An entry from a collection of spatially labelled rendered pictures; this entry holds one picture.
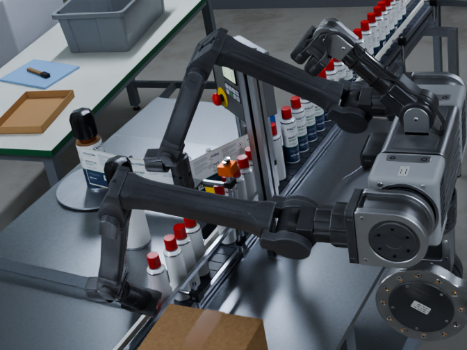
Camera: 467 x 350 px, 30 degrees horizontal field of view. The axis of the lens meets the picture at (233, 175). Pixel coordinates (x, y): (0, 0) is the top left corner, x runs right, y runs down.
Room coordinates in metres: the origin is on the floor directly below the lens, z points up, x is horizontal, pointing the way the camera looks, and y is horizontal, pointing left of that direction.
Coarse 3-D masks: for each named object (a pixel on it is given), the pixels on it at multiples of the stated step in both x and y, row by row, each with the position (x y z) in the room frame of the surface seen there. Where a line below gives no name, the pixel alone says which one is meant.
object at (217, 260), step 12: (324, 132) 2.75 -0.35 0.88; (312, 144) 2.67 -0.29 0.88; (300, 156) 2.61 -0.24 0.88; (288, 168) 2.54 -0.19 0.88; (288, 180) 2.47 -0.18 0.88; (216, 252) 2.13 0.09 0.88; (228, 252) 2.12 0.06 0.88; (216, 264) 2.08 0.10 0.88; (204, 288) 1.97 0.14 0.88; (144, 336) 1.81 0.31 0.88
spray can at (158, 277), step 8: (152, 256) 1.88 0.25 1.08; (152, 264) 1.87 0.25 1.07; (160, 264) 1.88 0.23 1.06; (152, 272) 1.86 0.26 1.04; (160, 272) 1.86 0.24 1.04; (152, 280) 1.86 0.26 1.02; (160, 280) 1.86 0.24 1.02; (168, 280) 1.88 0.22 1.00; (152, 288) 1.87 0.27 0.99; (160, 288) 1.86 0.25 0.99; (168, 288) 1.87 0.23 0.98; (168, 296) 1.87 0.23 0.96
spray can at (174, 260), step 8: (168, 240) 1.94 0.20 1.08; (176, 240) 1.95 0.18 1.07; (168, 248) 1.94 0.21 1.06; (176, 248) 1.94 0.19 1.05; (168, 256) 1.93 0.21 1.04; (176, 256) 1.93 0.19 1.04; (168, 264) 1.93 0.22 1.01; (176, 264) 1.93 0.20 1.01; (184, 264) 1.94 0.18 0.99; (168, 272) 1.94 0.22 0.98; (176, 272) 1.93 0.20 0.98; (184, 272) 1.94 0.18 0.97; (176, 280) 1.93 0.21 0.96; (184, 288) 1.93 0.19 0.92; (184, 296) 1.93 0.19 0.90
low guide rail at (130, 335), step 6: (216, 228) 2.21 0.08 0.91; (216, 234) 2.19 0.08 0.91; (210, 240) 2.16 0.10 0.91; (204, 246) 2.13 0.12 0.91; (144, 318) 1.85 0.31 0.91; (138, 324) 1.82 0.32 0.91; (132, 330) 1.80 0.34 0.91; (138, 330) 1.82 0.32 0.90; (126, 336) 1.78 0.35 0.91; (132, 336) 1.79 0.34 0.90; (120, 342) 1.76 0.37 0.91; (126, 342) 1.77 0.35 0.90; (114, 348) 1.75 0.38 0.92; (120, 348) 1.75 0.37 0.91
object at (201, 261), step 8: (256, 192) 2.29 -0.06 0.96; (224, 232) 2.11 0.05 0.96; (216, 240) 2.08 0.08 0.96; (216, 248) 2.06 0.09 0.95; (208, 256) 2.02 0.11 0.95; (200, 264) 1.98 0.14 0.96; (192, 272) 1.95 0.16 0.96; (184, 280) 1.92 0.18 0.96; (176, 288) 1.89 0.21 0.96; (176, 296) 1.87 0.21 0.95; (168, 304) 1.83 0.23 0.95; (160, 312) 1.80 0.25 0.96; (152, 320) 1.77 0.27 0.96; (144, 328) 1.74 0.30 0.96; (136, 336) 1.72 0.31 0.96; (136, 344) 1.70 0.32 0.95
